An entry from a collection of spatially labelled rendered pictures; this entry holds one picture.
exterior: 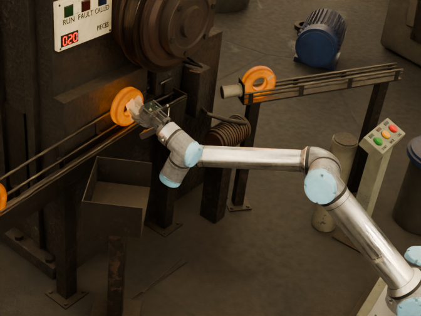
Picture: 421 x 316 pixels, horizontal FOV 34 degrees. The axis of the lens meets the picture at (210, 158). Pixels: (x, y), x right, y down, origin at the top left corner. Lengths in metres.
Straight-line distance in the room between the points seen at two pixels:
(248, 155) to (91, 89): 0.65
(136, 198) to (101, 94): 0.44
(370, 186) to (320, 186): 0.82
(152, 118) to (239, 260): 0.91
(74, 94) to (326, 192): 0.98
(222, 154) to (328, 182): 0.47
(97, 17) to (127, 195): 0.66
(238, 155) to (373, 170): 0.78
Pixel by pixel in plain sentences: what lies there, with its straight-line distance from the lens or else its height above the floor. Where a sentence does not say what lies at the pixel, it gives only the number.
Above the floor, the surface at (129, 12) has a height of 1.17.
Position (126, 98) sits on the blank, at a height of 0.82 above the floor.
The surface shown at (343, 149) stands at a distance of 3.18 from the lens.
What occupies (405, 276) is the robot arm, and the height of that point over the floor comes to 0.46.
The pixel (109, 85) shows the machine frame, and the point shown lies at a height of 0.86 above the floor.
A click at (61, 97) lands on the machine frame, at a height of 0.87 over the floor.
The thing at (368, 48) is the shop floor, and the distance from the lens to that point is 5.43.
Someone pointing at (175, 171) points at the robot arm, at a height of 0.64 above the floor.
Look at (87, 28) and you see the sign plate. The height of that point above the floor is 1.11.
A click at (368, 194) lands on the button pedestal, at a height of 0.30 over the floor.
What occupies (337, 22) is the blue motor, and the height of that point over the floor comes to 0.30.
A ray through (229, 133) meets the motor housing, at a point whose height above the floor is 0.52.
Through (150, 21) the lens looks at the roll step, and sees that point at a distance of 2.54.
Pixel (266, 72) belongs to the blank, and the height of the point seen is 0.77.
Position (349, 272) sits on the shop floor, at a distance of 3.30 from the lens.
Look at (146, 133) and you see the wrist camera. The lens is 2.69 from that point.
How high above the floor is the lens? 2.19
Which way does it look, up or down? 35 degrees down
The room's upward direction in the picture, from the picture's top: 7 degrees clockwise
